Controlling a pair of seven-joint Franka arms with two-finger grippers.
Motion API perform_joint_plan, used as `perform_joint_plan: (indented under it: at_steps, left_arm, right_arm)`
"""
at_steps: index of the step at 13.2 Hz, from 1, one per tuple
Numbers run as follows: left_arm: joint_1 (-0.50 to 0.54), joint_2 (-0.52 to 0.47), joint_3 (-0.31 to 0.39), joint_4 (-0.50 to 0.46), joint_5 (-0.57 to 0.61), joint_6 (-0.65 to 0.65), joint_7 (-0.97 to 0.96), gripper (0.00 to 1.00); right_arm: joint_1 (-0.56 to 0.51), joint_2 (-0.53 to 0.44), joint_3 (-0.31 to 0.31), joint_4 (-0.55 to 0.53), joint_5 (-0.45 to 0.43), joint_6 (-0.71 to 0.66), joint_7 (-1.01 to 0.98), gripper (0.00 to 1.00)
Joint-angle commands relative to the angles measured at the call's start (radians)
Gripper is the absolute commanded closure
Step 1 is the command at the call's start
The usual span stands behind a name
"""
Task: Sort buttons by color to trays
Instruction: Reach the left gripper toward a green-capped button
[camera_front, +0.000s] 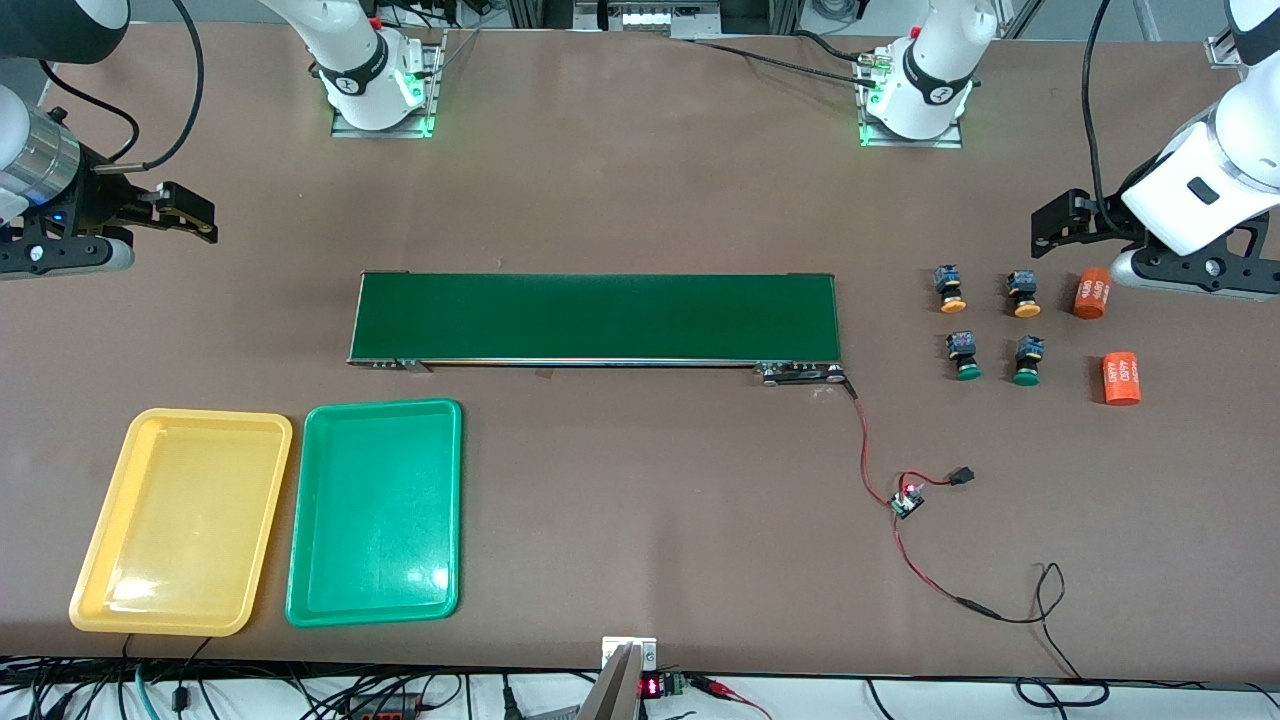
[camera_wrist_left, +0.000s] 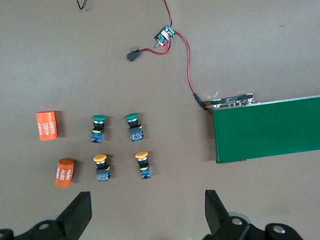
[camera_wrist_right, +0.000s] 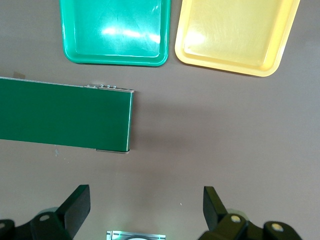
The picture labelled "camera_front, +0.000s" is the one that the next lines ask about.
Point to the green push button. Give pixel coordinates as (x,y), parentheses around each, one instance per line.
(964,357)
(1027,362)

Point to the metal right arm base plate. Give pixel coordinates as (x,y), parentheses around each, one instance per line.
(385,132)

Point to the small black connector plug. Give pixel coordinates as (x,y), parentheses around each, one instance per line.
(963,476)

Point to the orange cylinder white print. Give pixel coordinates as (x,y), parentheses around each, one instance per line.
(1093,292)
(1121,378)

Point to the red digit display module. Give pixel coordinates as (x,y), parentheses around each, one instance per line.
(655,687)

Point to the white power strip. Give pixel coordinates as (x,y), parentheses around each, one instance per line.
(660,17)

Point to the green plastic tray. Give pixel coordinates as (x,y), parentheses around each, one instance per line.
(375,515)

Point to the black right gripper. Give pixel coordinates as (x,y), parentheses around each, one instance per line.
(100,198)

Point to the small black circuit board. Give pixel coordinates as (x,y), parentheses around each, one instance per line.
(908,502)

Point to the yellow push button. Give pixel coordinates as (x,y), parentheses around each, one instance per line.
(1024,295)
(950,290)

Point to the aluminium frame profile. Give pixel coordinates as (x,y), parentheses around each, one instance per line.
(1222,50)

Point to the yellow plastic tray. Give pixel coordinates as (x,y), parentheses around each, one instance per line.
(180,520)

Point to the green conveyor belt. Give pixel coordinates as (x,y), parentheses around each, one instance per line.
(600,315)

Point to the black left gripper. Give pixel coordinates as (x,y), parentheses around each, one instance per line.
(1098,221)

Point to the grey metal camera bracket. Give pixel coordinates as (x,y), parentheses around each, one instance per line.
(620,685)

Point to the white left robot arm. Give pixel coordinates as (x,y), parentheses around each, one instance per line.
(930,70)

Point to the red clip lead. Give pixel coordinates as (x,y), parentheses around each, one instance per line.
(725,690)

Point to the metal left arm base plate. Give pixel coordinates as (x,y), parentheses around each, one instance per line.
(940,143)

